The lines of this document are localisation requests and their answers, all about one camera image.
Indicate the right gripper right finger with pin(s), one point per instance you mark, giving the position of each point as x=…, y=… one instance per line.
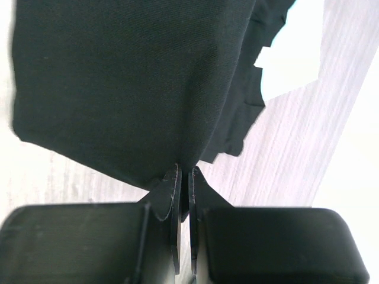
x=268, y=245

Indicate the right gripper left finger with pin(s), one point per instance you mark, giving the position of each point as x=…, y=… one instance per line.
x=129, y=242

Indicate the black floral t-shirt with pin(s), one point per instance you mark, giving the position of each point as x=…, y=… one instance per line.
x=134, y=88

